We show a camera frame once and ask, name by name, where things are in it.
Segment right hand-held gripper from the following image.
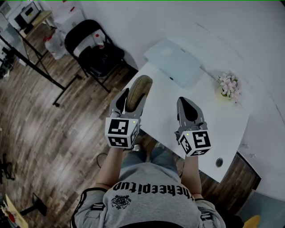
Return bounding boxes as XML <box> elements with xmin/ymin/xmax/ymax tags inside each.
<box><xmin>174</xmin><ymin>97</ymin><xmax>212</xmax><ymax>157</ymax></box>

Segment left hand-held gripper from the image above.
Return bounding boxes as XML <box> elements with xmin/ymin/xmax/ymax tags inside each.
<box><xmin>105</xmin><ymin>88</ymin><xmax>147</xmax><ymax>149</ymax></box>

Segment person's left forearm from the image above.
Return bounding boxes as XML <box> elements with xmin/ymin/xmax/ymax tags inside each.
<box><xmin>95</xmin><ymin>146</ymin><xmax>126</xmax><ymax>190</ymax></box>

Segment person's right forearm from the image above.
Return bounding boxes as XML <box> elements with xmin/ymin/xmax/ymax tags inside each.
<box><xmin>179</xmin><ymin>155</ymin><xmax>202</xmax><ymax>195</ymax></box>

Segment white table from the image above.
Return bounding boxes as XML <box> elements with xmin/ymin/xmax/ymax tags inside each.
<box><xmin>122</xmin><ymin>61</ymin><xmax>250</xmax><ymax>183</ymax></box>

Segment silver closed laptop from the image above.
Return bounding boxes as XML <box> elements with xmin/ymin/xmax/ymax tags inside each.
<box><xmin>143</xmin><ymin>39</ymin><xmax>202</xmax><ymax>89</ymax></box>

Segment person's blue jeans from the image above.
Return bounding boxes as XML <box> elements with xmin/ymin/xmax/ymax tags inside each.
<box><xmin>121</xmin><ymin>147</ymin><xmax>179</xmax><ymax>177</ymax></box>

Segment pink flowers in white pot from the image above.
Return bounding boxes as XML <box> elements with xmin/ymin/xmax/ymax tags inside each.
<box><xmin>214</xmin><ymin>72</ymin><xmax>242</xmax><ymax>104</ymax></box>

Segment black folding chair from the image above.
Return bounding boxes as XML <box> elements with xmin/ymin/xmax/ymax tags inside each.
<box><xmin>64</xmin><ymin>19</ymin><xmax>138</xmax><ymax>94</ymax></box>

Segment person's grey printed shirt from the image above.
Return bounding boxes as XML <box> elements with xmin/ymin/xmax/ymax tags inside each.
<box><xmin>70</xmin><ymin>162</ymin><xmax>227</xmax><ymax>228</ymax></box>

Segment clear plastic water jug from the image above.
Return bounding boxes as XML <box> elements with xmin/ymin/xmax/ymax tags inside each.
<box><xmin>44</xmin><ymin>28</ymin><xmax>68</xmax><ymax>61</ymax></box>

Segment white storage boxes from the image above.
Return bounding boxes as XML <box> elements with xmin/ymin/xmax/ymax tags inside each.
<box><xmin>53</xmin><ymin>0</ymin><xmax>86</xmax><ymax>31</ymax></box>

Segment wooden side desk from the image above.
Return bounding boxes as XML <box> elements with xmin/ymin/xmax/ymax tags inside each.
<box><xmin>19</xmin><ymin>10</ymin><xmax>54</xmax><ymax>38</ymax></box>

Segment yellow round object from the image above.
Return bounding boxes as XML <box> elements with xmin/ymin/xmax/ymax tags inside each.
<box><xmin>243</xmin><ymin>214</ymin><xmax>261</xmax><ymax>228</ymax></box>

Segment white box appliance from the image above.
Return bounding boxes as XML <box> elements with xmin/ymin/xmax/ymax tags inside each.
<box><xmin>19</xmin><ymin>4</ymin><xmax>42</xmax><ymax>24</ymax></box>

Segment black floor stand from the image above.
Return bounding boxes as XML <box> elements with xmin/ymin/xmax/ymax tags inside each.
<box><xmin>19</xmin><ymin>192</ymin><xmax>48</xmax><ymax>217</ymax></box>

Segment black metal frame desk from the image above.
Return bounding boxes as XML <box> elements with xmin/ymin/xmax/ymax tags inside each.
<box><xmin>0</xmin><ymin>33</ymin><xmax>83</xmax><ymax>108</ymax></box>

